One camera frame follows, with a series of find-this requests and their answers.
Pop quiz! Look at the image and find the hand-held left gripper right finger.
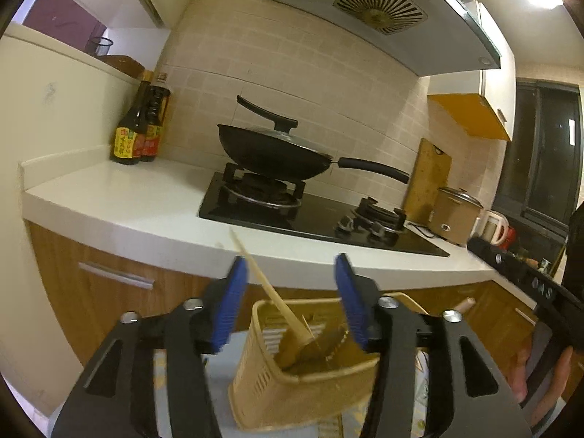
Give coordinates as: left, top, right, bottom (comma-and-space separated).
334, 252, 532, 438

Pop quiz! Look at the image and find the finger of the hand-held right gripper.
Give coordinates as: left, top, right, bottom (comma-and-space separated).
468, 236, 530, 279

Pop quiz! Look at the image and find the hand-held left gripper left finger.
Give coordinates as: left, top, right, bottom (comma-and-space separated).
52, 255, 249, 438

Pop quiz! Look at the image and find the clear plastic spoon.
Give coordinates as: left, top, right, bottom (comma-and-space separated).
292, 322, 354, 370

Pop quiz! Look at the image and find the beige plastic utensil basket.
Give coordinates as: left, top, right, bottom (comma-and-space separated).
228, 292, 430, 432

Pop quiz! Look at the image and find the person's right hand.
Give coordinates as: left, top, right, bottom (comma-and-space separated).
510, 346, 575, 436

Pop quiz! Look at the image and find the white electric kettle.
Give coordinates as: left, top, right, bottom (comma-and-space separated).
474, 209, 509, 249

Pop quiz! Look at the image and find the beige rice cooker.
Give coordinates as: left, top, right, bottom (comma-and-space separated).
429, 186, 483, 246

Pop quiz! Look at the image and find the patterned blue tablecloth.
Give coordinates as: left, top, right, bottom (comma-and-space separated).
150, 328, 432, 438

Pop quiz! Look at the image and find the black glass gas stove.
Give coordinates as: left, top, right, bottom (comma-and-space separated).
198, 162, 450, 257

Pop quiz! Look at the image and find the wooden cutting board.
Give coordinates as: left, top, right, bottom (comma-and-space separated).
401, 138, 453, 226

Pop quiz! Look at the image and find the dark window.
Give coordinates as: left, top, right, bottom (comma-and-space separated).
495, 80, 584, 238

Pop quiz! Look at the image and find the wooden base cabinet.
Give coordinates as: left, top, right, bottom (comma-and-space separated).
25, 221, 543, 375

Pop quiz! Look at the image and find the black wok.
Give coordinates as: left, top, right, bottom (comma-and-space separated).
216, 123, 410, 184

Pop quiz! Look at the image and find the red label sauce bottle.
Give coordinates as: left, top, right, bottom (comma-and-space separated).
137, 73, 172, 162

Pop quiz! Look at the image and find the yellow label soy sauce bottle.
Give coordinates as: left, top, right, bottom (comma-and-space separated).
109, 70, 153, 166

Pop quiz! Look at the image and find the grey range hood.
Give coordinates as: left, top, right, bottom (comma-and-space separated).
258, 0, 503, 77

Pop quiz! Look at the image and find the brown wooden box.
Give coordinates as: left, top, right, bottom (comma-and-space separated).
98, 55, 146, 78

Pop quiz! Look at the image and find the long silver cabinet handle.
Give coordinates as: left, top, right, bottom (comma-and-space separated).
77, 262, 153, 289

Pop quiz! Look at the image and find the wall cabinet orange underside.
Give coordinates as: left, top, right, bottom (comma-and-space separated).
426, 0, 514, 142

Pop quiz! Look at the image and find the glass wok lid black handle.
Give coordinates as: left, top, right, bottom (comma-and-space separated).
236, 95, 329, 149

